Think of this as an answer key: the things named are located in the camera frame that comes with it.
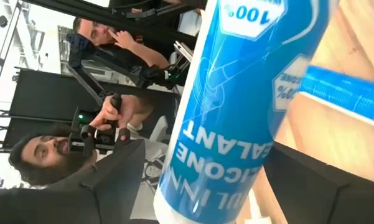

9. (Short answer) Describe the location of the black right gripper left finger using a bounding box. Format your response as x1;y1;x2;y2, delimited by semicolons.
0;139;146;224

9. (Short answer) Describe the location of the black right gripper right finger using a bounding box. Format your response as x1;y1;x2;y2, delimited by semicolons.
263;141;374;224

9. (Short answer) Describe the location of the blue silicone sealant tube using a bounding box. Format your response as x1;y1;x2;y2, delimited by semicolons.
298;65;374;131
153;0;340;224

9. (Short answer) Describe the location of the person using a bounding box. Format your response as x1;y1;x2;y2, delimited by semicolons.
67;17;171;71
8;95;172;222

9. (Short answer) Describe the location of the black partition panel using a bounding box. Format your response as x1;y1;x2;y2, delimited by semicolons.
0;68;181;150

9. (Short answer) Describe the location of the black overhead frame beam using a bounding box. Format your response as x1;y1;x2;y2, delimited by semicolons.
21;0;208;47

